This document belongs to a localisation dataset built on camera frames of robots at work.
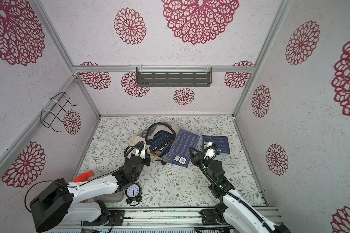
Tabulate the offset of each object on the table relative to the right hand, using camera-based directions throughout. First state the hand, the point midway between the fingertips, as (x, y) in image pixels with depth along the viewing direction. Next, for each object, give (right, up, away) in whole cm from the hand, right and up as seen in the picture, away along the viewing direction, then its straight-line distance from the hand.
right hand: (188, 148), depth 75 cm
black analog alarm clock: (-30, -26, +5) cm, 40 cm away
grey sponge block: (-41, -27, +3) cm, 49 cm away
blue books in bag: (-16, +1, +20) cm, 25 cm away
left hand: (-23, -1, +9) cm, 25 cm away
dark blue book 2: (-5, -3, +3) cm, 6 cm away
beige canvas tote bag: (-28, +5, +12) cm, 30 cm away
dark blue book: (+26, 0, +27) cm, 37 cm away
